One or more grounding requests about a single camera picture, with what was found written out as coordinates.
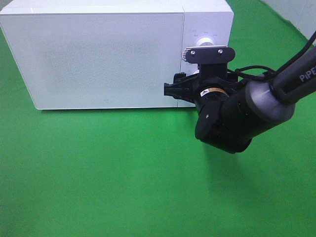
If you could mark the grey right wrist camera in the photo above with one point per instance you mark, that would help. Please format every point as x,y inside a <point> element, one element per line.
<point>212,61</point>

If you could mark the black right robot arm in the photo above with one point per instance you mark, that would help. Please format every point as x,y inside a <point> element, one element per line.
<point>233,108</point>

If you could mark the white microwave oven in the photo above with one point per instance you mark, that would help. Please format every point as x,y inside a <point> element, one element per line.
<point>201,18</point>

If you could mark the upper white microwave knob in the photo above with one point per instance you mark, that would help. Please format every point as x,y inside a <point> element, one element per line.
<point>205,41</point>

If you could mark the green table cloth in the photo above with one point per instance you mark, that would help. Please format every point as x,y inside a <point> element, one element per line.
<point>142,173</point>

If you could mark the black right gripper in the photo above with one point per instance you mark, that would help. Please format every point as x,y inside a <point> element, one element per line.
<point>192,88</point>

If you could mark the white microwave door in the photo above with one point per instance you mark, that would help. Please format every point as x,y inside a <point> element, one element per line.
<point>96,61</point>

